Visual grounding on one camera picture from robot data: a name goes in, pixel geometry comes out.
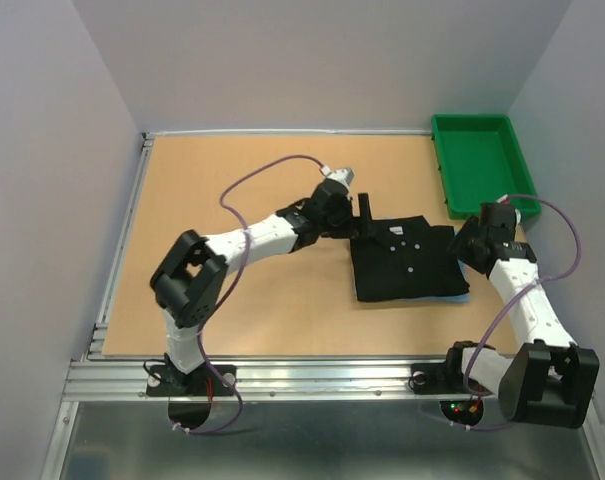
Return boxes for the black long sleeve shirt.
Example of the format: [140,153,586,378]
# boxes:
[349,214,471,304]

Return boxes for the light blue shirt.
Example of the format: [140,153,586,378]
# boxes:
[353,260,470,303]

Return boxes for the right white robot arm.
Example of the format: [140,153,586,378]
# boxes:
[442,194,600,429]

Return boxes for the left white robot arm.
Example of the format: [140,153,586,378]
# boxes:
[150,167,356,394]

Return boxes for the green plastic bin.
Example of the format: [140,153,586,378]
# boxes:
[431,114,537,220]

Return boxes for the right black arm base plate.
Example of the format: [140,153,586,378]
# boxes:
[408,357,509,396]

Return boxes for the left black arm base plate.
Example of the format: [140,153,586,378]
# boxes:
[143,363,234,398]

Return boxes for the aluminium table frame rail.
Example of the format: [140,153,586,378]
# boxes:
[82,132,155,361]

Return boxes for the front aluminium rail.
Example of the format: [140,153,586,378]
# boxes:
[62,356,440,403]

